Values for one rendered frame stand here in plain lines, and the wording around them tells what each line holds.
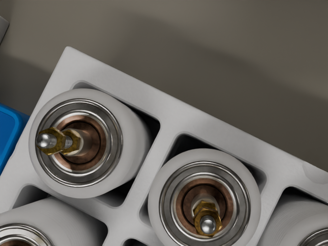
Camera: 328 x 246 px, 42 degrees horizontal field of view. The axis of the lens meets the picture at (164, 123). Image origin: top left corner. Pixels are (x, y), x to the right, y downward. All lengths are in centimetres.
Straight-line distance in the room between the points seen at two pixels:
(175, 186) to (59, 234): 11
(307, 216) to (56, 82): 27
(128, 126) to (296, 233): 16
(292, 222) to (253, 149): 8
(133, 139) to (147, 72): 27
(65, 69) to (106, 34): 20
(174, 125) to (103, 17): 27
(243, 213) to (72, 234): 15
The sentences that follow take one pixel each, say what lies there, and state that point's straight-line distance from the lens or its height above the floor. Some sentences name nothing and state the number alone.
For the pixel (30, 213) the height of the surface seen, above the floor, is 25.
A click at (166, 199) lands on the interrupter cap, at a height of 25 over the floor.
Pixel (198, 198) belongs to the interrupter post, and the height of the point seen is 28.
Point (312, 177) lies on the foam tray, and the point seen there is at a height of 18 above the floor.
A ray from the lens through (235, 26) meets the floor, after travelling 64.
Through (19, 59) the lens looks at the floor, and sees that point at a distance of 67.
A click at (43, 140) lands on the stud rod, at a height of 34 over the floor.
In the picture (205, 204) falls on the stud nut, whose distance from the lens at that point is 32.
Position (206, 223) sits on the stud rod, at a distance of 27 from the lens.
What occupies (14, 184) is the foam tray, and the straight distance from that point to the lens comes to 47.
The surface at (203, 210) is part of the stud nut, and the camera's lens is 28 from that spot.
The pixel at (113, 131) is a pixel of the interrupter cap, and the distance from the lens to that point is 36.
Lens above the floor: 61
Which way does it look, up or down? 85 degrees down
